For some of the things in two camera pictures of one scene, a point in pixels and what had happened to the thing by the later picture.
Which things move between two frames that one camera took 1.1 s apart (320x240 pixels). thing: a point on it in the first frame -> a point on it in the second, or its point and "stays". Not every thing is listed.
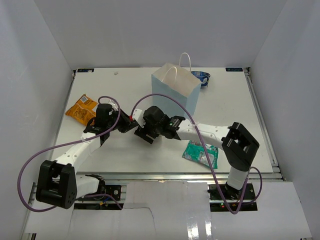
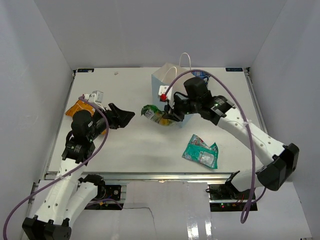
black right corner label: (234, 69) stays
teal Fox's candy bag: (195, 151) stays
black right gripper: (142, 132) -> (173, 116)
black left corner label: (85, 70) stays
